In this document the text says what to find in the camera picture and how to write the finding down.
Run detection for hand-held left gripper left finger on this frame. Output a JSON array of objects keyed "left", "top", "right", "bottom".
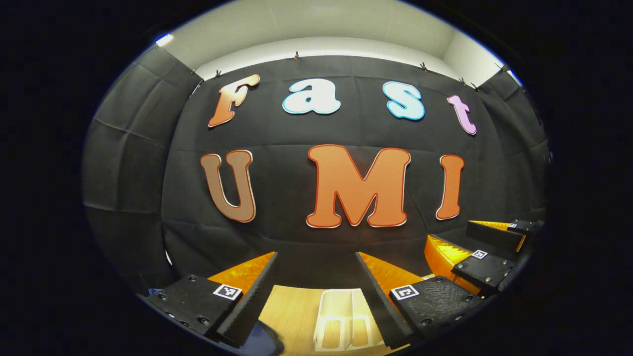
[{"left": 146, "top": 251, "right": 279, "bottom": 348}]

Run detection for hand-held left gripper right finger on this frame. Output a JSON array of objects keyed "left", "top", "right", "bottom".
[{"left": 355, "top": 251, "right": 483, "bottom": 349}]

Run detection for blue schoolbag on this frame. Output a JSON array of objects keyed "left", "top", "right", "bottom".
[{"left": 237, "top": 319, "right": 286, "bottom": 356}]

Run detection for white bookshelf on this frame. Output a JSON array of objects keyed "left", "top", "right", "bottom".
[{"left": 313, "top": 288, "right": 391, "bottom": 353}]

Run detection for row of black cloth clips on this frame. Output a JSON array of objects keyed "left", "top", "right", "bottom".
[{"left": 190, "top": 49, "right": 510, "bottom": 92}]

